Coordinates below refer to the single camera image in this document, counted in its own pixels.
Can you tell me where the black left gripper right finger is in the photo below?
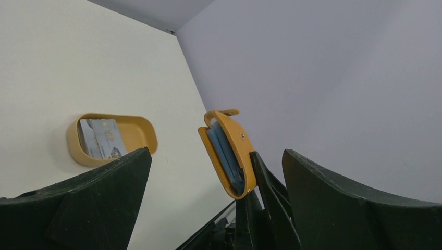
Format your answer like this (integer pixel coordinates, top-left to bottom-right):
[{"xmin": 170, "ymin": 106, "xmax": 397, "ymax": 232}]
[{"xmin": 282, "ymin": 149, "xmax": 441, "ymax": 249}]

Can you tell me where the silver credit card stack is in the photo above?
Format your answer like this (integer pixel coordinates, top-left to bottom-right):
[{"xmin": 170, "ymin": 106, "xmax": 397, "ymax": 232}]
[{"xmin": 79, "ymin": 119, "xmax": 128, "ymax": 160}]

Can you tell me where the yellow leather card holder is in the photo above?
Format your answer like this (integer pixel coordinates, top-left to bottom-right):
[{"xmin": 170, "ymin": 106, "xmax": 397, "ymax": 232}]
[{"xmin": 198, "ymin": 109, "xmax": 257, "ymax": 200}]

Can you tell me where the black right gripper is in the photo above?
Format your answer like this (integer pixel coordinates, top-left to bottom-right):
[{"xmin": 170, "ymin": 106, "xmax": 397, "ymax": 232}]
[{"xmin": 177, "ymin": 152, "xmax": 301, "ymax": 249}]

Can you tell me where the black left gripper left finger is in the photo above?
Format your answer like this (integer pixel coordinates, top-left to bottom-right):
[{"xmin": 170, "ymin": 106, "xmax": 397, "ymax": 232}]
[{"xmin": 1, "ymin": 147, "xmax": 152, "ymax": 249}]

